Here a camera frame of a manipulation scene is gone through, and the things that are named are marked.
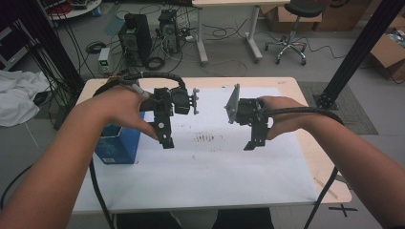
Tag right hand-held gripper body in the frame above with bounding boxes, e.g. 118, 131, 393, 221
224, 83, 270, 127

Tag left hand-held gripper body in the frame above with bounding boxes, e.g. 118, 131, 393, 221
139, 86, 201, 117

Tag blue cardboard box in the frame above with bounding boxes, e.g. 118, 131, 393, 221
94, 111, 143, 166

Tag person's right hand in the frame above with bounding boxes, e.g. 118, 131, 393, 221
257, 94, 315, 141

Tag person's left hand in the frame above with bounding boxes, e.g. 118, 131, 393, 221
76, 84, 160, 142

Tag white paper sheet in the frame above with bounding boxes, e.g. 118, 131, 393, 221
72, 86, 320, 214

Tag small black computer tower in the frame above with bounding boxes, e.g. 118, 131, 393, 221
158, 9, 181, 54

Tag large black computer tower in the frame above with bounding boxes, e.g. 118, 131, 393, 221
117, 12, 154, 68

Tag silver power supply unit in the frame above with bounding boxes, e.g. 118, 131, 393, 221
97, 47, 112, 76

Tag person's black trousers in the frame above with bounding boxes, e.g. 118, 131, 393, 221
116, 207, 275, 229

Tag grey floor mat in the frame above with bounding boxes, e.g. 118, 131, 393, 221
297, 81, 379, 135

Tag closed brown cardboard box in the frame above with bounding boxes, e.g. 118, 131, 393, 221
263, 5, 323, 33

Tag white desk with legs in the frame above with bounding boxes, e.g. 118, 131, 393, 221
191, 0, 291, 68

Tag black swivel stool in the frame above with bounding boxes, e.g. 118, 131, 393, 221
264, 0, 325, 67

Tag round white table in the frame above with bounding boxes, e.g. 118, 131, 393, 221
47, 0, 103, 21

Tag white cloth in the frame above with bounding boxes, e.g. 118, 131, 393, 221
0, 69, 51, 128

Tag open brown cardboard box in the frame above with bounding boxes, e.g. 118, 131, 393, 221
368, 14, 405, 81

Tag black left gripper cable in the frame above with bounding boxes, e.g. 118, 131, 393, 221
89, 72, 187, 229

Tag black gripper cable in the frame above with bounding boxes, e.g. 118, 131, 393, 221
261, 106, 346, 229
89, 72, 187, 229

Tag grey cable plug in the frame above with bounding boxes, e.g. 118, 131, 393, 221
126, 80, 151, 99

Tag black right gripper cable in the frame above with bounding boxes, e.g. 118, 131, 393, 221
261, 106, 346, 229

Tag coiled black cable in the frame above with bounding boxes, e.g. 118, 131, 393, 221
85, 40, 108, 54

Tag black aluminium frame post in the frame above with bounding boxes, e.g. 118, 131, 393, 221
312, 0, 405, 111

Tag black frame post with cables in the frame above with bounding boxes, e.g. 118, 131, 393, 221
11, 0, 86, 96

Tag thin black floor cable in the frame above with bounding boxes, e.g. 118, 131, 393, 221
0, 162, 35, 212

